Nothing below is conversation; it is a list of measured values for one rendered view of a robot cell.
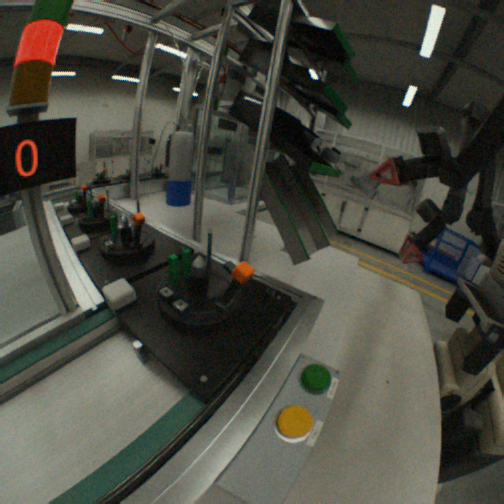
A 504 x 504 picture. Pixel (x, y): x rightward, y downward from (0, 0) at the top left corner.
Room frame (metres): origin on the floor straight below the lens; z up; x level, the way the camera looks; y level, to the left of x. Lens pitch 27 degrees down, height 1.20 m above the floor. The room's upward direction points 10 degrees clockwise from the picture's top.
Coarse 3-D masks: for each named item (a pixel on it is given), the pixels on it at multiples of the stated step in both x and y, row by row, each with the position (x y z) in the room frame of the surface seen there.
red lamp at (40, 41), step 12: (36, 24) 0.10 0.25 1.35; (48, 24) 0.12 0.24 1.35; (24, 36) 0.10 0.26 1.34; (36, 36) 0.11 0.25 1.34; (48, 36) 0.12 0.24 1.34; (60, 36) 0.14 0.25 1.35; (24, 48) 0.10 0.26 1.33; (36, 48) 0.11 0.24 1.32; (48, 48) 0.12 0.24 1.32; (24, 60) 0.10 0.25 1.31; (48, 60) 0.13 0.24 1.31
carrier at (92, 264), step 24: (120, 216) 0.38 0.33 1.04; (72, 240) 0.30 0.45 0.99; (96, 240) 0.35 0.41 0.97; (120, 240) 0.35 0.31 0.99; (144, 240) 0.37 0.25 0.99; (168, 240) 0.43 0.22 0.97; (96, 264) 0.26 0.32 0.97; (120, 264) 0.28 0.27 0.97; (144, 264) 0.30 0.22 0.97; (168, 264) 0.33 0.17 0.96; (96, 288) 0.21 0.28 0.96
